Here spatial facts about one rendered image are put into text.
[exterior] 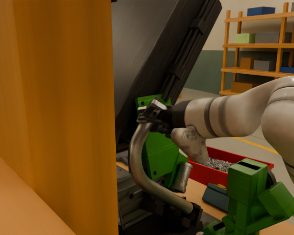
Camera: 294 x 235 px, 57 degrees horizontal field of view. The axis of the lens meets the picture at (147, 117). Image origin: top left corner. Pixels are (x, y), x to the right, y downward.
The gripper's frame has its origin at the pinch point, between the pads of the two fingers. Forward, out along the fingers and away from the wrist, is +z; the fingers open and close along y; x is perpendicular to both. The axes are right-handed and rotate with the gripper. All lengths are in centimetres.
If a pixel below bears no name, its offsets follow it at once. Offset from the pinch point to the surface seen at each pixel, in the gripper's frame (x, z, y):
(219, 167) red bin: -20, 24, -59
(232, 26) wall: -568, 340, -318
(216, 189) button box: -2.6, 6.8, -39.3
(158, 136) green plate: -1.6, 4.9, -7.9
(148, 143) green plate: 1.8, 4.8, -5.9
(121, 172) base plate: 1, 45, -29
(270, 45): -442, 209, -318
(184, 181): 4.9, 1.4, -18.8
